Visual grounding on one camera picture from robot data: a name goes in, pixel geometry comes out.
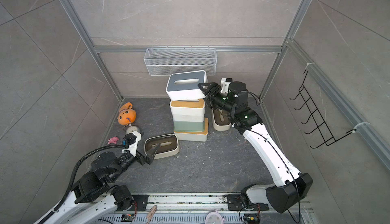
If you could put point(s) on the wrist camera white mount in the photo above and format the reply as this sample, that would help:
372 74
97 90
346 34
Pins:
130 142
225 85

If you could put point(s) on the wooden brush handle front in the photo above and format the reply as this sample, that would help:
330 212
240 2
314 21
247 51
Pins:
151 214

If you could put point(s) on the white wire mesh basket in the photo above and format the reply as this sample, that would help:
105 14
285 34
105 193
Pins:
168 61

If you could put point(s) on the green tissue box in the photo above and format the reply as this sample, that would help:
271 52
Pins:
189 126

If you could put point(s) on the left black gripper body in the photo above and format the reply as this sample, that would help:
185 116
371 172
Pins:
125 162

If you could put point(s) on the pink round object front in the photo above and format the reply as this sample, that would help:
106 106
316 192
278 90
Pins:
214 218

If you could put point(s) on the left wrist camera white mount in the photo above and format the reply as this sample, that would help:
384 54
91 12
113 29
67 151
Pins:
130 142

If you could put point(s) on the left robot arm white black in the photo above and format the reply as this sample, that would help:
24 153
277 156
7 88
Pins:
91 197

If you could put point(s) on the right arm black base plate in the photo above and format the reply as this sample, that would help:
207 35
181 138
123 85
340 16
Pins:
236 202

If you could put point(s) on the cream box dark lid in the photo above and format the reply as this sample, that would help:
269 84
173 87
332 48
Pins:
169 145
220 120

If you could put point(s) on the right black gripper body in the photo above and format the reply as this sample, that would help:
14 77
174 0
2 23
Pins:
218 100

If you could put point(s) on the black wire hook rack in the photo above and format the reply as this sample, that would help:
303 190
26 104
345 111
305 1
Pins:
315 116

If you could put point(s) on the small pink toy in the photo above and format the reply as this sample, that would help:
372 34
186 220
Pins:
113 140

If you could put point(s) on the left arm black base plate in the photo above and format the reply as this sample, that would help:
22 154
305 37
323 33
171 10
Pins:
139 203

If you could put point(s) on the small circuit board front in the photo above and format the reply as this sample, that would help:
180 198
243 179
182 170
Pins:
128 218

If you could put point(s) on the orange plush toy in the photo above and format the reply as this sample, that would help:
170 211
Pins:
126 115

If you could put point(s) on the small bamboo lid tissue box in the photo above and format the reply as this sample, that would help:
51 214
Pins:
188 118

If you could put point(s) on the grey lid white tissue box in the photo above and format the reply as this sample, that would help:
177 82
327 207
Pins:
184 86

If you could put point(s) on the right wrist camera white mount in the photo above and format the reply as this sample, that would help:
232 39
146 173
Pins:
225 85

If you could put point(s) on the cream box dark lid back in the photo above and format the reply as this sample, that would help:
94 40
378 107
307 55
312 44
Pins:
220 120

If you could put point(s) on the large bamboo lid tissue box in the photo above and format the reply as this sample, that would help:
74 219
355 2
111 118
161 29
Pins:
194 136

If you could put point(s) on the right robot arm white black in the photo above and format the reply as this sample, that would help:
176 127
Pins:
290 185

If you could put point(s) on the small grey alarm clock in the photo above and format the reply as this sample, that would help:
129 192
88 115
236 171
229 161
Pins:
131 129

